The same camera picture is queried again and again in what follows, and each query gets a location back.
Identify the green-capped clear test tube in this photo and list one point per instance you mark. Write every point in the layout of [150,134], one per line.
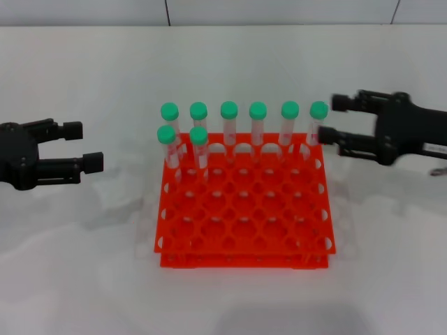
[290,109]
[169,111]
[229,109]
[166,134]
[198,110]
[318,110]
[258,110]
[199,135]

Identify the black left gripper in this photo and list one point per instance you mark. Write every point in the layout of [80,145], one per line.
[17,157]

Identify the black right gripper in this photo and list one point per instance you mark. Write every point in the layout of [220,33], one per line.
[405,132]

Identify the orange test tube rack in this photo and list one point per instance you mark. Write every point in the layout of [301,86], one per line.
[244,262]

